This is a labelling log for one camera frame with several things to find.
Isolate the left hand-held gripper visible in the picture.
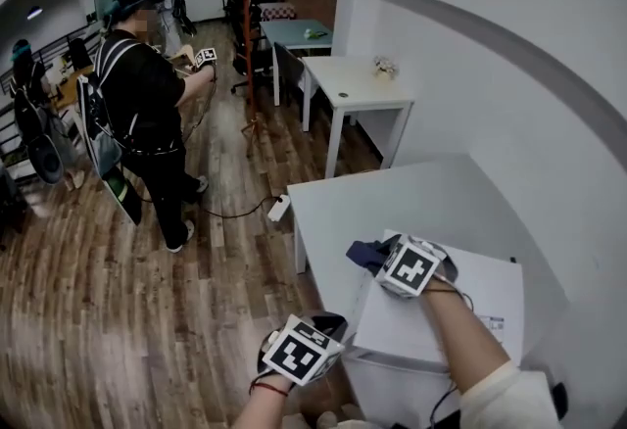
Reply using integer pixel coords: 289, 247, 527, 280
258, 312, 351, 387

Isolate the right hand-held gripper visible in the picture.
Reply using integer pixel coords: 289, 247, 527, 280
374, 234, 459, 299

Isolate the dark blue cloth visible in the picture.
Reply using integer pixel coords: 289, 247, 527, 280
345, 238, 393, 277

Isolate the white microwave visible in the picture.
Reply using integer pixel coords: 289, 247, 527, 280
342, 228, 526, 372

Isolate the person's left forearm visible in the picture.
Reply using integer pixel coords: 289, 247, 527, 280
229, 385, 295, 429

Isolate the person's right forearm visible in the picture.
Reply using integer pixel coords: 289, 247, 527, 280
420, 279, 513, 392

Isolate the white power strip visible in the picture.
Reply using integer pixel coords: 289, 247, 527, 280
266, 194, 292, 223

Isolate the small white desk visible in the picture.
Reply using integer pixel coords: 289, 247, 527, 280
299, 55, 415, 178

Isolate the white flower pot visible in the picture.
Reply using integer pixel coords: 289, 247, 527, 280
372, 55, 401, 81

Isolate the dark chair with draped cloth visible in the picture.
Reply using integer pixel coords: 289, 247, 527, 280
271, 42, 308, 108

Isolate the light blue table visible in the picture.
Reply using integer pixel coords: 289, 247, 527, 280
259, 19, 335, 108

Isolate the red wooden coat rack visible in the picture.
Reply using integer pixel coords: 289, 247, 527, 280
229, 0, 276, 159

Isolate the red checkered cloth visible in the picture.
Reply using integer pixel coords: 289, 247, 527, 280
259, 3, 298, 24

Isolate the wooden clothes hanger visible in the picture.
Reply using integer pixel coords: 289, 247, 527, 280
161, 43, 197, 78

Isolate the black swivel chair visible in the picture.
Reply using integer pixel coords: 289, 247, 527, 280
220, 0, 259, 24

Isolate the black metal railing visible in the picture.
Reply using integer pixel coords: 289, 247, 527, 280
0, 23, 107, 95

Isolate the red string bracelet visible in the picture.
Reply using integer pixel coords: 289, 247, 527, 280
249, 380, 291, 398

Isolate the floor extension cable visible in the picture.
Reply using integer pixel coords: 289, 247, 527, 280
195, 195, 275, 221

